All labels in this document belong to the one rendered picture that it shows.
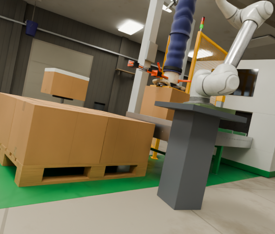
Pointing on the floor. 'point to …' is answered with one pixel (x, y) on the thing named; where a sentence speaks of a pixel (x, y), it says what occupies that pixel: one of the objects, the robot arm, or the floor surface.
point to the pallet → (20, 176)
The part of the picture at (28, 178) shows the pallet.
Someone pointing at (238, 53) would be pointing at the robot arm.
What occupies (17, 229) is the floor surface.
